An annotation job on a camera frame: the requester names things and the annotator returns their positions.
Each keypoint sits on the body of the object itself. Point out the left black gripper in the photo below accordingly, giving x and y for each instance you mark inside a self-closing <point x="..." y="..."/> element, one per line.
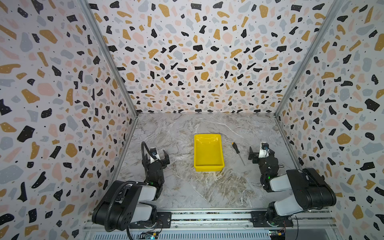
<point x="161" y="166"/>

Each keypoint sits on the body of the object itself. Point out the black yellow handled screwdriver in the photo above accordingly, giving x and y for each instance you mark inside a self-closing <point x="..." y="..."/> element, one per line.
<point x="235" y="146"/>

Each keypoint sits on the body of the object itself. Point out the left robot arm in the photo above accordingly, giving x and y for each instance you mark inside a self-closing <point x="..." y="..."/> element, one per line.
<point x="128" y="204"/>

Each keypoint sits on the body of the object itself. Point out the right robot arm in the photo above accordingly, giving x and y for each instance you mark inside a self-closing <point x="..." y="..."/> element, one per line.
<point x="309" y="190"/>

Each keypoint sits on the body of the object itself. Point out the yellow plastic bin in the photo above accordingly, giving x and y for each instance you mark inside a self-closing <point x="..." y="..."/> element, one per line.
<point x="208" y="153"/>

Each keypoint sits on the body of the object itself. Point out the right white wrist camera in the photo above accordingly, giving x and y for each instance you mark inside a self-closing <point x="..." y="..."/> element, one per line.
<point x="264" y="150"/>

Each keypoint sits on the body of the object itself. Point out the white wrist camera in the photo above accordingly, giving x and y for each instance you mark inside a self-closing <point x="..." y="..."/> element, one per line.
<point x="153" y="155"/>
<point x="264" y="150"/>

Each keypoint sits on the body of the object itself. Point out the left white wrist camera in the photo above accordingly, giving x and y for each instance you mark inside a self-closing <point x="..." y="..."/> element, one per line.
<point x="153" y="155"/>

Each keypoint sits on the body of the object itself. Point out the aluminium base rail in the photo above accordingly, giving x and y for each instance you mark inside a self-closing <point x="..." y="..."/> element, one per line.
<point x="224" y="224"/>

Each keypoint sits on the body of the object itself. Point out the left aluminium corner post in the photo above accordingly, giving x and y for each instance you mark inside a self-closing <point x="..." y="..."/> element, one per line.
<point x="106" y="53"/>

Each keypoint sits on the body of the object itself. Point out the aluminium corner post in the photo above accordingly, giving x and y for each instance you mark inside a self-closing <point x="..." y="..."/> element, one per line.
<point x="106" y="53"/>
<point x="331" y="14"/>

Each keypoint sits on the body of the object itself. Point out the right aluminium corner post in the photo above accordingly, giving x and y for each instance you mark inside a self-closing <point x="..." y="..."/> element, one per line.
<point x="331" y="14"/>

